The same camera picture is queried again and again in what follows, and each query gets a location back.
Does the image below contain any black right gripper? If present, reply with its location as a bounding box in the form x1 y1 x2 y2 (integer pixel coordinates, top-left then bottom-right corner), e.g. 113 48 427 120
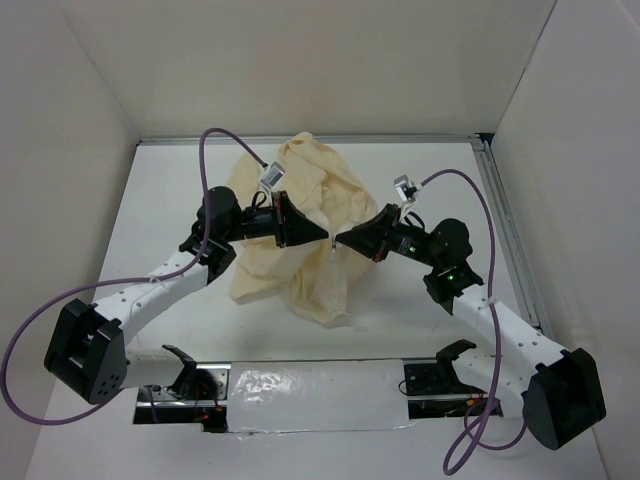
336 203 443 269

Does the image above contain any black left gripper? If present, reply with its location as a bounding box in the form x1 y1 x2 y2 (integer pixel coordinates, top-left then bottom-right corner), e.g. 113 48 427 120
223 190 328 248

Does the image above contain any cream yellow jacket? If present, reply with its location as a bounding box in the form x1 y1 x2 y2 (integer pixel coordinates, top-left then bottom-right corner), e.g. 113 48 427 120
229 132 378 325

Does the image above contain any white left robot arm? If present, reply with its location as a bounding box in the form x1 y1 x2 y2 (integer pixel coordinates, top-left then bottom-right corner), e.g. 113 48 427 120
44 186 329 405

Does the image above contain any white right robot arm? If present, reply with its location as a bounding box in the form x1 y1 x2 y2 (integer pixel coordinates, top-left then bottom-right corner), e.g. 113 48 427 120
336 204 606 450

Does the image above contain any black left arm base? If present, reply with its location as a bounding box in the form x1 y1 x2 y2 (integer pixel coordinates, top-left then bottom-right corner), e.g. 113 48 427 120
132 345 231 433

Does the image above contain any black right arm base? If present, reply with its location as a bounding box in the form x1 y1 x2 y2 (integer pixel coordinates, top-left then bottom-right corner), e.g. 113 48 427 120
398 340 487 420

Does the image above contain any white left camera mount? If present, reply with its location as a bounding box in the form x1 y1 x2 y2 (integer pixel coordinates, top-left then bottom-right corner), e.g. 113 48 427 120
259 181 275 202

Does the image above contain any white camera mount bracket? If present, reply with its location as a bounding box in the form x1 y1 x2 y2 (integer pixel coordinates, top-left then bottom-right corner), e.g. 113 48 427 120
399 195 417 220

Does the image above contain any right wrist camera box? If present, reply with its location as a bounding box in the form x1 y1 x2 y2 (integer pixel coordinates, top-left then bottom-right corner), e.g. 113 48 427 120
394 175 419 203

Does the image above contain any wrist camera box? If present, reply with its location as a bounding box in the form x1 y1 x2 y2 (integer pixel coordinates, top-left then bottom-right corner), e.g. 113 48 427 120
394 175 419 203
259 162 285 189

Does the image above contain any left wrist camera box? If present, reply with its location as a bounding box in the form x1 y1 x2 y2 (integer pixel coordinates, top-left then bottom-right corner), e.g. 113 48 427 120
259 162 285 189

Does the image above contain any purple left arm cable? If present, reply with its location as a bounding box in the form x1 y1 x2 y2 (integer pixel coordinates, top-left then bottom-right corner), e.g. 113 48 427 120
0 127 269 426

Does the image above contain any aluminium frame rail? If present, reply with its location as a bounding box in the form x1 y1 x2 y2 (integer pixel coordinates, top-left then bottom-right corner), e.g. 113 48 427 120
470 133 549 333

